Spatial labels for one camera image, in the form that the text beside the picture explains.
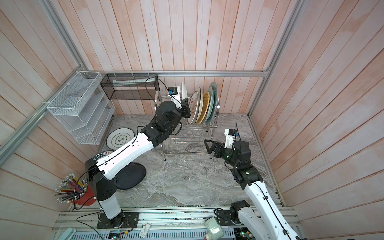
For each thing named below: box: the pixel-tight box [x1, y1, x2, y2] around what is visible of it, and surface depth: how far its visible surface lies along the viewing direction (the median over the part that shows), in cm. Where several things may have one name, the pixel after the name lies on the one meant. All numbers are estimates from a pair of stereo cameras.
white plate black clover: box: [106, 127, 136, 151], surface depth 108 cm
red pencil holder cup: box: [54, 173, 97, 207], surface depth 71 cm
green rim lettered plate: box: [93, 150, 116, 161], surface depth 98 cm
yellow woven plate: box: [197, 91, 210, 125], surface depth 71 cm
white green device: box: [204, 216, 225, 240], surface depth 69 cm
